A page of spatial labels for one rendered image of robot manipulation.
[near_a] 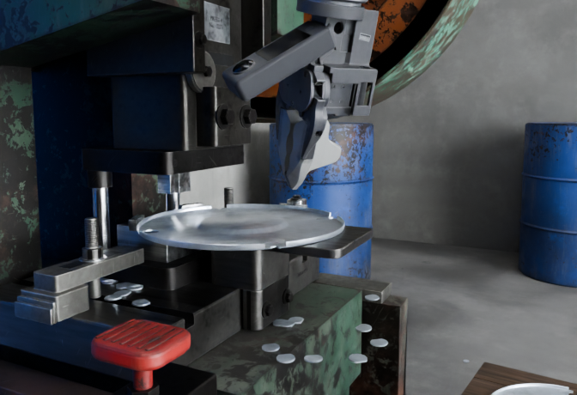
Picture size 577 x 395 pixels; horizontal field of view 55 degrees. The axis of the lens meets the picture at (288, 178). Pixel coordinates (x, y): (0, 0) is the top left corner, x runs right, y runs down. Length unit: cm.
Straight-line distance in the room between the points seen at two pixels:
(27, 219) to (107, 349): 46
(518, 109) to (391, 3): 298
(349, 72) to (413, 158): 351
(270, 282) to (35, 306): 29
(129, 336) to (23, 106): 49
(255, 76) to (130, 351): 28
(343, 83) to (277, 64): 8
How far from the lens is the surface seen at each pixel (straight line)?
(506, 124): 398
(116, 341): 48
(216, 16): 81
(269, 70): 56
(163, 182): 84
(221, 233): 74
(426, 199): 411
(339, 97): 61
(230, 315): 76
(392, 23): 105
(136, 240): 82
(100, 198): 83
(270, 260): 76
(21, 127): 89
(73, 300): 71
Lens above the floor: 94
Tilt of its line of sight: 7 degrees down
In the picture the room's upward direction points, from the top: straight up
